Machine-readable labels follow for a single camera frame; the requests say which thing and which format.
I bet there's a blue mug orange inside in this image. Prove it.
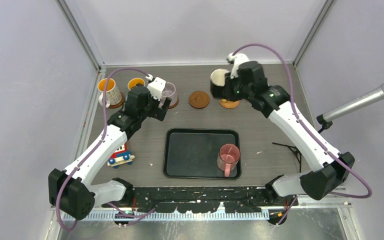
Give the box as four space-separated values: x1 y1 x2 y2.
127 77 146 91

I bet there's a brown wooden coaster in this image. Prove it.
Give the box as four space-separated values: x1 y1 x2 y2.
109 92 125 109
188 91 210 109

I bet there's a white mug orange inside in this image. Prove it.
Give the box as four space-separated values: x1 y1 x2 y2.
97 78 121 108

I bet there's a white mug black handle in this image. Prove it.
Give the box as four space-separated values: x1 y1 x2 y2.
210 68 230 99

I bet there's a woven rattan coaster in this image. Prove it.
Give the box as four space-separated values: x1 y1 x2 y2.
219 99 241 109

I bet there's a lilac mug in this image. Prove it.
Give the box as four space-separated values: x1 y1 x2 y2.
160 81 179 107

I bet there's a dark wooden coaster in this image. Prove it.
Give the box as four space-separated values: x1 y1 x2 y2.
168 99 179 109

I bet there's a pink mug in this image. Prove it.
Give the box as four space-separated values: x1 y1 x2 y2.
216 143 241 178

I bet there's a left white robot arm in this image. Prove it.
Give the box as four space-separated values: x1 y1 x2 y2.
48 83 171 221

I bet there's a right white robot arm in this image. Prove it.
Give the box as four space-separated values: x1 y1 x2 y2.
210 61 355 205

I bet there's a black serving tray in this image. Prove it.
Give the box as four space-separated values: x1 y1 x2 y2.
163 128 242 180

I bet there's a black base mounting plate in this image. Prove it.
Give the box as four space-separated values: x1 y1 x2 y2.
113 186 298 214

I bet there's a silver microphone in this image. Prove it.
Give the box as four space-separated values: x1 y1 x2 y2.
316 83 384 125

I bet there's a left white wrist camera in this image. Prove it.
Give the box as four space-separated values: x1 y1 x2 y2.
145 74 166 101

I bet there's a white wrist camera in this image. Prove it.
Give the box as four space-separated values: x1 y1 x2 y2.
145 74 166 101
226 52 250 79

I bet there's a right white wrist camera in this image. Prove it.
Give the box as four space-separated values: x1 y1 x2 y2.
226 52 250 79

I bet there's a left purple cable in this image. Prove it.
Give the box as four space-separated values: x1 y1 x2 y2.
54 67 156 232

